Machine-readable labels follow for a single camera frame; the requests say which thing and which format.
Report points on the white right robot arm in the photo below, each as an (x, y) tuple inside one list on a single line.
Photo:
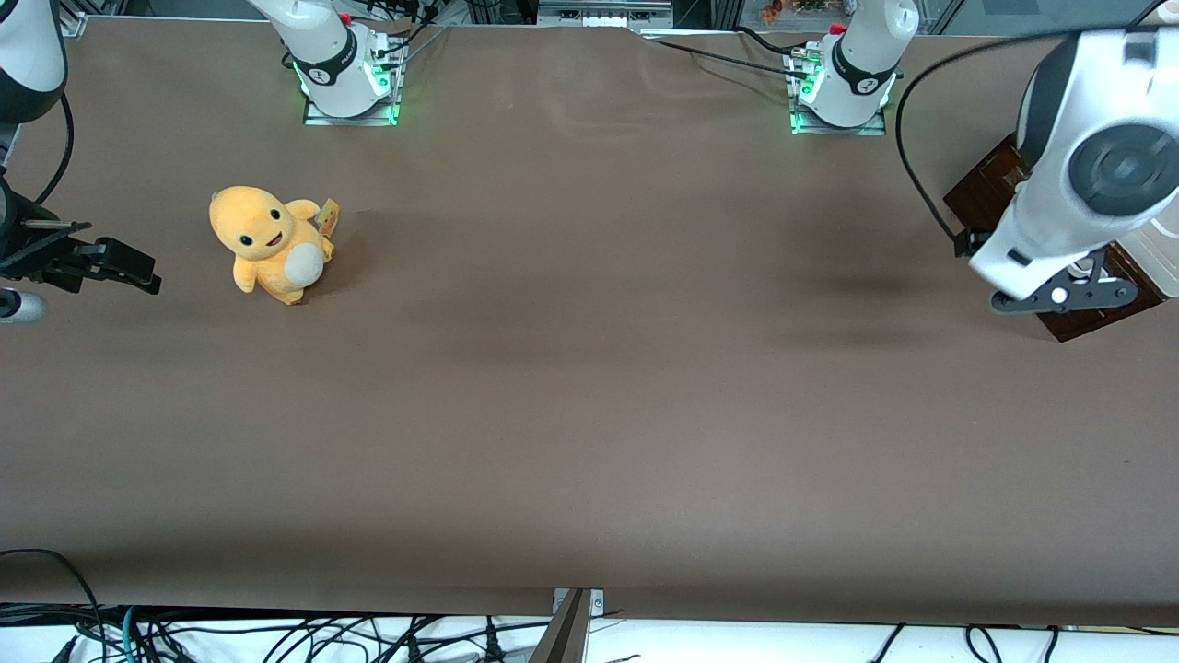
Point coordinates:
[(336, 74)]

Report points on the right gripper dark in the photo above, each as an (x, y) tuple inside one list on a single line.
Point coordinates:
[(20, 247)]

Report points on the dark camera mount pole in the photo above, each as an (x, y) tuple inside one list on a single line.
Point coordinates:
[(564, 640)]

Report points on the brown table cover sheet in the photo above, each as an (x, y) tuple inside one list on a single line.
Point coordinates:
[(589, 387)]

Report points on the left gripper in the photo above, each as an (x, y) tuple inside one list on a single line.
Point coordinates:
[(964, 242)]

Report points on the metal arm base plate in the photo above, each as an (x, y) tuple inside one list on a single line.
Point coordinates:
[(870, 130), (368, 121)]

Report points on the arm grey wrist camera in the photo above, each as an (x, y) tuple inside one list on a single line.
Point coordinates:
[(18, 307), (1041, 300)]

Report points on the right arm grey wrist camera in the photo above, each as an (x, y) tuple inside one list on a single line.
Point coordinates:
[(18, 307)]

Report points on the small orange object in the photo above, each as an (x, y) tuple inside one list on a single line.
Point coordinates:
[(771, 11)]

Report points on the grey electronics box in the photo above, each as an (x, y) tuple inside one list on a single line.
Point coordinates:
[(603, 14)]

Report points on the yellow plush toy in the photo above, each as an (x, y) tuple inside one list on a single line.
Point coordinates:
[(262, 235)]

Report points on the grey metal mount bracket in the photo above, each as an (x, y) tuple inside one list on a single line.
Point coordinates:
[(599, 603)]

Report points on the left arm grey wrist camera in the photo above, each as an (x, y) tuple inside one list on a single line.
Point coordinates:
[(1041, 300)]

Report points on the dark wood drawer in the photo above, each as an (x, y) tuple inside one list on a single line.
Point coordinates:
[(1073, 325)]

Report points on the beige drawer cabinet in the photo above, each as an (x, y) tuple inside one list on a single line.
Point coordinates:
[(1162, 267)]

